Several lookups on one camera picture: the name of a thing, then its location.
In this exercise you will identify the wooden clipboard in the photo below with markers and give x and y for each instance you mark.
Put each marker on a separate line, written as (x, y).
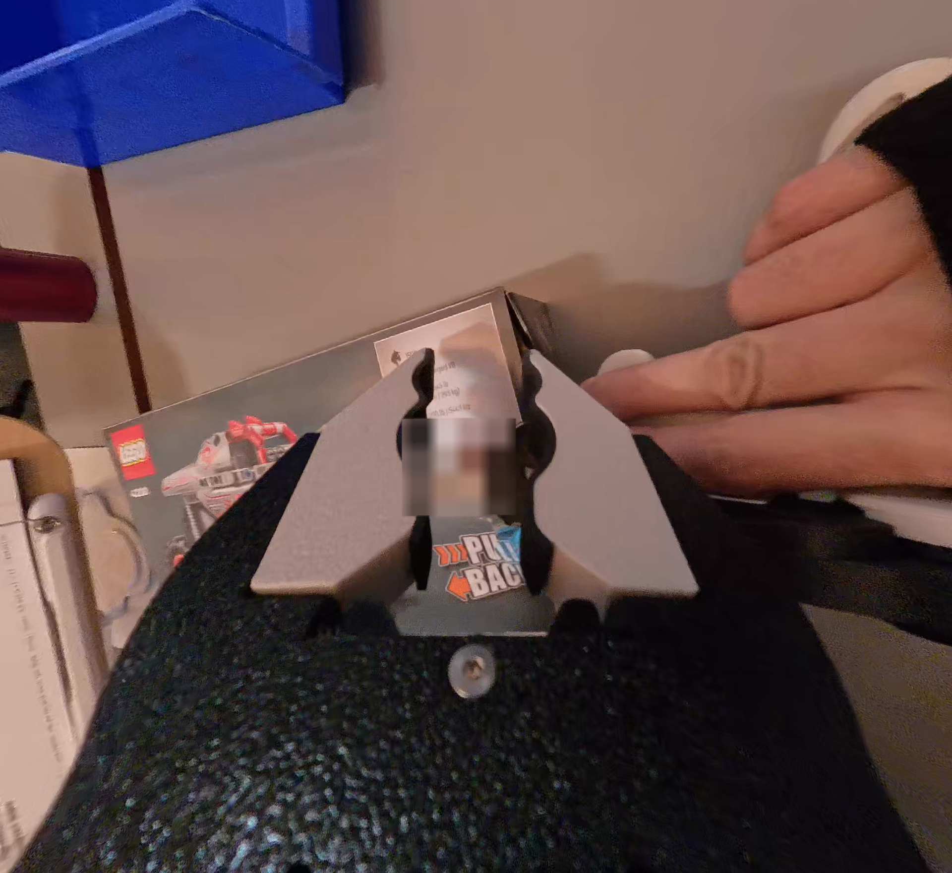
(37, 434)

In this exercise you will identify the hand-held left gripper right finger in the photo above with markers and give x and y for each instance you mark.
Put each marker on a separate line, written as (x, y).
(610, 516)

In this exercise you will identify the black toy truck set box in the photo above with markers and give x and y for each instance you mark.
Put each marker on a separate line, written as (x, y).
(260, 412)

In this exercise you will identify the maroon cylinder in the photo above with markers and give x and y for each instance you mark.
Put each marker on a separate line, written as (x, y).
(44, 285)

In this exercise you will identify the blue plastic bin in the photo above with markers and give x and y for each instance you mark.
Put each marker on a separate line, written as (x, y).
(149, 32)

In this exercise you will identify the person's right hand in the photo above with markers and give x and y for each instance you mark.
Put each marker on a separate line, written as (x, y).
(855, 367)

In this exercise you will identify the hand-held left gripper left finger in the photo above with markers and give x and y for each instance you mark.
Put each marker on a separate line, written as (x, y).
(342, 516)

